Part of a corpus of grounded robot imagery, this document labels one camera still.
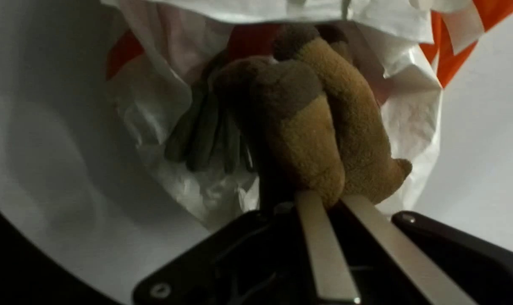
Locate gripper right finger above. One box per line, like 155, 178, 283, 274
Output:
339, 193, 480, 305

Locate brown moose plush toy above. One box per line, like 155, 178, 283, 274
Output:
212, 24, 415, 210

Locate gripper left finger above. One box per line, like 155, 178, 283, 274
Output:
294, 190, 363, 305

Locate white orange plastic bag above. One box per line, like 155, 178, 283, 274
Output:
101, 0, 513, 229

